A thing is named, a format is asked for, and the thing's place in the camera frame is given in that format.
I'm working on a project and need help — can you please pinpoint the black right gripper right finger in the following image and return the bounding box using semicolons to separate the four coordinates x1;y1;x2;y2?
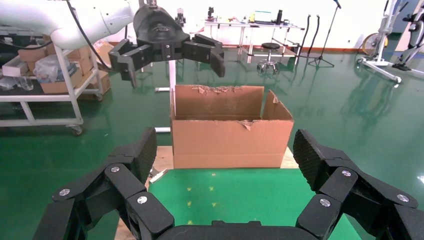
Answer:
293;129;424;240

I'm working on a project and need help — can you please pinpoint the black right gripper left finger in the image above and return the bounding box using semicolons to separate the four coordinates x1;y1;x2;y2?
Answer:
33;127;175;240

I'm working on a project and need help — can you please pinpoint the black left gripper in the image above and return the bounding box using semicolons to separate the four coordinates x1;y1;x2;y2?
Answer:
108;4;226;89

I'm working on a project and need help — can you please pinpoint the cardboard box by cart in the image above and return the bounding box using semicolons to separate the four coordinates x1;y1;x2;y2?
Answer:
77;69;112;101

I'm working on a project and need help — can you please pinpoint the cardboard box on cart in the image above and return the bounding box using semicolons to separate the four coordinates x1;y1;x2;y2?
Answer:
17;44;48;63
65;45;96;76
39;67;84;95

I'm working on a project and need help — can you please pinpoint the large open cardboard carton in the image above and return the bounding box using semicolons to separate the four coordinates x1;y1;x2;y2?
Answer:
169;84;295;170

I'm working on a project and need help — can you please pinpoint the white flat box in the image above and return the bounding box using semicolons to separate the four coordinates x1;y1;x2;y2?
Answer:
1;56;30;78

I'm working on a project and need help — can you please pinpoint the silver binder clip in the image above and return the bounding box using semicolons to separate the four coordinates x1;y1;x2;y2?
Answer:
148;168;169;184

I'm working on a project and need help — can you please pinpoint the green table cloth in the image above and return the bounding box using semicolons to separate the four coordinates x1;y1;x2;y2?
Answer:
147;168;364;240

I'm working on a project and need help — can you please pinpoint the black round stool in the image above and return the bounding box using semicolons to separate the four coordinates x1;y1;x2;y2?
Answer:
256;42;282;75

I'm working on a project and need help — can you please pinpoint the white wheeled shelf cart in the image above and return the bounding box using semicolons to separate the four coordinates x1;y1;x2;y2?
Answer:
0;26;104;137

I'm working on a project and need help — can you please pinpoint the clear plastic bag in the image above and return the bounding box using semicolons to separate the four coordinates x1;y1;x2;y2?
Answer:
33;54;78;84

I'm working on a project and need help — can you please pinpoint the white exercise machine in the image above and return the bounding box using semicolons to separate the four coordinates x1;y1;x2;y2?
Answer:
355;0;409;84

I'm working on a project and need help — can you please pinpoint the black gooseneck stand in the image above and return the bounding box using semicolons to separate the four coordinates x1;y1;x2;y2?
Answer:
297;13;312;58
311;14;322;57

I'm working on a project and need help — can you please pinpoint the black tripod microphone stand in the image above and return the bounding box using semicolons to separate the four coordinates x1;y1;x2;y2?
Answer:
307;0;343;68

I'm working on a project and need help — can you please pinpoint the grey exercise bike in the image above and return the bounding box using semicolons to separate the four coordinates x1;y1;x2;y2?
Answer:
391;0;424;72

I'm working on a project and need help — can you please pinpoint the white metal stand frame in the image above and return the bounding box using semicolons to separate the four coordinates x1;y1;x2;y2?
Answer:
154;59;177;134

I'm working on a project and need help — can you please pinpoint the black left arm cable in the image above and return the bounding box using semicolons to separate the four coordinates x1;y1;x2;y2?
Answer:
65;0;112;71

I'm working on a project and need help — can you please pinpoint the white metal frame table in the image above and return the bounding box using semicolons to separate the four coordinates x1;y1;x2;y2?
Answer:
203;19;306;66

